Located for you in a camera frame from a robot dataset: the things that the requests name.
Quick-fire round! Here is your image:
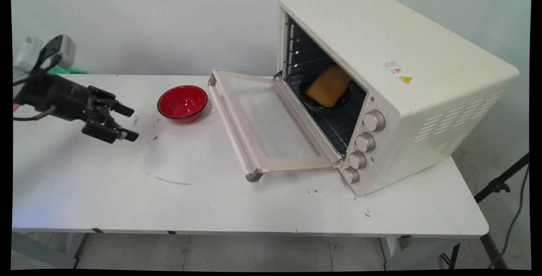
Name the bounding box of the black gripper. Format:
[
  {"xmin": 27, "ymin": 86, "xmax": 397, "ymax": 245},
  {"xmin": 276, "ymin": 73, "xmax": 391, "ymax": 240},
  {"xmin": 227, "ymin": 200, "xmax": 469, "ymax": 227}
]
[{"xmin": 15, "ymin": 73, "xmax": 139, "ymax": 144}]

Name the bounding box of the cream glass oven door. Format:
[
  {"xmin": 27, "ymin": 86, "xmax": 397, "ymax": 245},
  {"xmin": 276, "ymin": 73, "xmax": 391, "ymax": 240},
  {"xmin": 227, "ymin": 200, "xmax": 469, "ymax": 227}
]
[{"xmin": 207, "ymin": 69, "xmax": 344, "ymax": 182}]

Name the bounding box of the green plastic object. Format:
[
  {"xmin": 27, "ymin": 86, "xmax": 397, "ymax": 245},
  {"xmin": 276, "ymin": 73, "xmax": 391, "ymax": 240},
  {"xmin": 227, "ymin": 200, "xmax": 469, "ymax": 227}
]
[{"xmin": 46, "ymin": 66, "xmax": 88, "ymax": 75}]

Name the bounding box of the red bowl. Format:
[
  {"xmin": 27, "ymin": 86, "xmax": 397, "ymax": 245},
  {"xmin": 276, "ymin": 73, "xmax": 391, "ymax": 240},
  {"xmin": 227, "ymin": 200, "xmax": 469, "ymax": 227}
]
[{"xmin": 157, "ymin": 85, "xmax": 208, "ymax": 124}]

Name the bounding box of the gray table leg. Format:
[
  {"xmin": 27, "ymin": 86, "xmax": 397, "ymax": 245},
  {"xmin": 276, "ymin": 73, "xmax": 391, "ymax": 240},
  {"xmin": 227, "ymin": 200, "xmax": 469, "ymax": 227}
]
[
  {"xmin": 12, "ymin": 231, "xmax": 90, "ymax": 269},
  {"xmin": 379, "ymin": 237, "xmax": 463, "ymax": 270}
]

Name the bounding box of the black round pan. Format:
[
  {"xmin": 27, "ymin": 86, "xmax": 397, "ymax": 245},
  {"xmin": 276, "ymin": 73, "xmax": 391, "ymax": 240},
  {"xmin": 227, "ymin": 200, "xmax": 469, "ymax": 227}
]
[{"xmin": 299, "ymin": 74, "xmax": 352, "ymax": 113}]

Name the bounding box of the yellow bread slice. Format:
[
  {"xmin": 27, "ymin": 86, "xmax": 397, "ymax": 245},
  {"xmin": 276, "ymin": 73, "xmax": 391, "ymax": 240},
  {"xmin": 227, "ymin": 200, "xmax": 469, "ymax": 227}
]
[{"xmin": 306, "ymin": 65, "xmax": 353, "ymax": 108}]

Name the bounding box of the silver oven knob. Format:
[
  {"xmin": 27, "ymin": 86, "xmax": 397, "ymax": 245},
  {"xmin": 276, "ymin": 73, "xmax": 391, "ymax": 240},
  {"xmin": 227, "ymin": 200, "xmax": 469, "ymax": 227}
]
[
  {"xmin": 348, "ymin": 151, "xmax": 368, "ymax": 170},
  {"xmin": 342, "ymin": 166, "xmax": 360, "ymax": 185},
  {"xmin": 363, "ymin": 110, "xmax": 387, "ymax": 132},
  {"xmin": 355, "ymin": 132, "xmax": 376, "ymax": 153}
]

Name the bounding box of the cream toaster oven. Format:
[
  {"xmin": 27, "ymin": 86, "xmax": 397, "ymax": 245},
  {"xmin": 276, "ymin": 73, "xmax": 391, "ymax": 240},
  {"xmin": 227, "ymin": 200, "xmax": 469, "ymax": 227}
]
[{"xmin": 277, "ymin": 0, "xmax": 520, "ymax": 196}]

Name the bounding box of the black tripod stand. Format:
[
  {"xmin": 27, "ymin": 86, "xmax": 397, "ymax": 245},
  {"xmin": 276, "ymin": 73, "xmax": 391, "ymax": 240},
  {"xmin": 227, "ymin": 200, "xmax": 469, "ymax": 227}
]
[{"xmin": 440, "ymin": 153, "xmax": 530, "ymax": 270}]

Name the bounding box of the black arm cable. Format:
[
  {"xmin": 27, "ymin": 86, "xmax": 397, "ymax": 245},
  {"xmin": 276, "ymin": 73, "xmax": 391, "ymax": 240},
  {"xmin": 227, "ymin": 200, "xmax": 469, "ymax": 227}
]
[{"xmin": 13, "ymin": 54, "xmax": 64, "ymax": 122}]

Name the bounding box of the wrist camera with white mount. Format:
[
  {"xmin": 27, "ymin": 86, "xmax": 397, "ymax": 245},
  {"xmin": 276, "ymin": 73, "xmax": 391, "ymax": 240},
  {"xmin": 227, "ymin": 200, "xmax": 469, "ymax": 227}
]
[{"xmin": 39, "ymin": 35, "xmax": 77, "ymax": 72}]

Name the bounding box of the wire oven rack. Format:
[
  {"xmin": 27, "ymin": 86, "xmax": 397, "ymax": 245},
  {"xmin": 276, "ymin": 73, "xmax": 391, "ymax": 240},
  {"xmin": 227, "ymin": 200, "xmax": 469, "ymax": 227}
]
[{"xmin": 287, "ymin": 77, "xmax": 365, "ymax": 155}]

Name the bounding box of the gray hanging cable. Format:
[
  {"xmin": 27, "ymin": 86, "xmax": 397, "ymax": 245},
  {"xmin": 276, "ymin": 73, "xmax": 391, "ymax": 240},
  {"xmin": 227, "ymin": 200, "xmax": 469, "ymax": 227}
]
[{"xmin": 488, "ymin": 164, "xmax": 530, "ymax": 269}]

